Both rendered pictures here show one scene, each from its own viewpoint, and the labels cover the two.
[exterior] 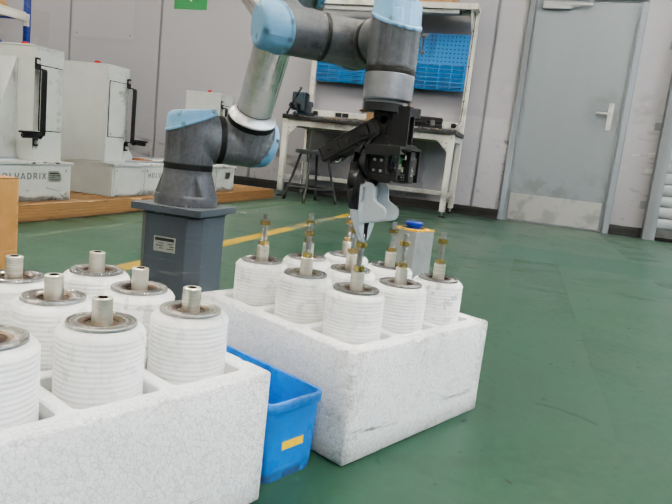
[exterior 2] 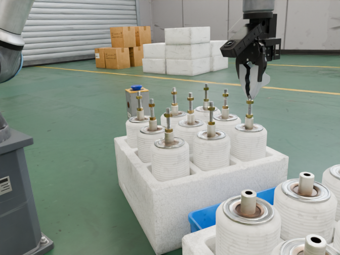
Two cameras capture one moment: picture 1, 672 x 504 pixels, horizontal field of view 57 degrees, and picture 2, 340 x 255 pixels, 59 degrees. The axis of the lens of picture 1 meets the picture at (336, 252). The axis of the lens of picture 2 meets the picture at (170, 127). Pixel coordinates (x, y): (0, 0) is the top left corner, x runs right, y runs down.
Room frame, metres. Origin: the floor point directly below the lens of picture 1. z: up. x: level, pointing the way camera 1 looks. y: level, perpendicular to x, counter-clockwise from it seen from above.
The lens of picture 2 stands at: (0.83, 0.75, 0.51)
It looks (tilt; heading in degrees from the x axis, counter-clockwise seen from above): 18 degrees down; 296
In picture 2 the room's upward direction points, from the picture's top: 3 degrees counter-clockwise
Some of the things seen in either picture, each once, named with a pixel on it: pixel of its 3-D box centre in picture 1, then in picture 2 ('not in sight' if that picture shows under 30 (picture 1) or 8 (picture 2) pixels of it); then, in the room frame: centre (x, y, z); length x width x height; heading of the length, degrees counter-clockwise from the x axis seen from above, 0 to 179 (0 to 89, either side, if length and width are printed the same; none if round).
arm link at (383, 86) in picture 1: (389, 90); (257, 4); (0.97, -0.05, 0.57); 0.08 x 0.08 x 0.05
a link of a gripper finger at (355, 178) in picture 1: (359, 181); (257, 64); (0.96, -0.02, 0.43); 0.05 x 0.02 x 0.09; 148
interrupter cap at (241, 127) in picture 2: (356, 289); (249, 127); (0.97, -0.04, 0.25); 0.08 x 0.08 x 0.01
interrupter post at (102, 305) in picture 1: (102, 311); not in sight; (0.66, 0.25, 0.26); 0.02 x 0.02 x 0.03
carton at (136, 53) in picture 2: not in sight; (133, 55); (3.46, -3.45, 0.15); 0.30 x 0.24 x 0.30; 164
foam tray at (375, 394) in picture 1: (341, 351); (192, 172); (1.14, -0.03, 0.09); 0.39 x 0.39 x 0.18; 48
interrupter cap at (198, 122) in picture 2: (350, 269); (190, 123); (1.14, -0.03, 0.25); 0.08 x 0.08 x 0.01
